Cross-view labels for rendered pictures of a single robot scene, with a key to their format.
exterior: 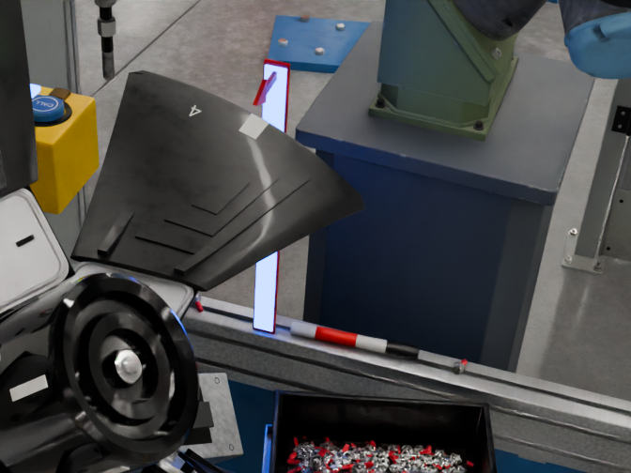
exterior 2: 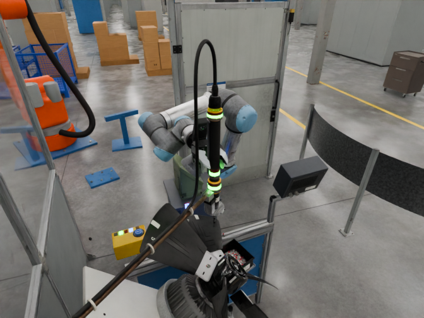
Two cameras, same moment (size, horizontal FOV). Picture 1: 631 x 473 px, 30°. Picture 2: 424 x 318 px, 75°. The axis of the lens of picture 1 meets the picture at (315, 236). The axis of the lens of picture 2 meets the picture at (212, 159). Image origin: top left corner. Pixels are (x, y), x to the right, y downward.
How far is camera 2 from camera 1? 0.68 m
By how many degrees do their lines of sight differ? 30
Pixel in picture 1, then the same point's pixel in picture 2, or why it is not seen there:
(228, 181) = (205, 229)
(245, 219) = (213, 233)
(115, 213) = not seen: hidden behind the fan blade
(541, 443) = (240, 239)
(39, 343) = (230, 272)
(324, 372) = not seen: hidden behind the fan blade
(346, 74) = (170, 194)
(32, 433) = (235, 286)
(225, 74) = (82, 195)
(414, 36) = (187, 183)
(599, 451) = (248, 235)
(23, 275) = (212, 264)
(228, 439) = not seen: hidden behind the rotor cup
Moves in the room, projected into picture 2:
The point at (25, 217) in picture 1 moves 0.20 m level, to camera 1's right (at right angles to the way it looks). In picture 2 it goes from (208, 255) to (249, 230)
